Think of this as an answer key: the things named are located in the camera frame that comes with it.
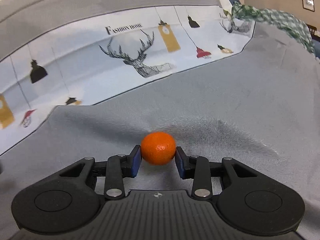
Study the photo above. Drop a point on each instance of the white deer print cloth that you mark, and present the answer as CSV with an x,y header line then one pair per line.
x,y
82,52

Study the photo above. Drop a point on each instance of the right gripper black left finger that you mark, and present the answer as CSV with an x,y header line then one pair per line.
x,y
73,196

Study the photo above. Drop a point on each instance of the orange mandarin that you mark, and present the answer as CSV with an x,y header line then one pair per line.
x,y
158,148

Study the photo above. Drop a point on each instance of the green checkered cloth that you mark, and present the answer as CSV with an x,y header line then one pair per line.
x,y
284,21

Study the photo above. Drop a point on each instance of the grey sofa cover cloth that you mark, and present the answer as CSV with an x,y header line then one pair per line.
x,y
260,107

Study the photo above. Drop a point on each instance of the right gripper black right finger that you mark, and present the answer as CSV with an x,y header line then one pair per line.
x,y
244,198

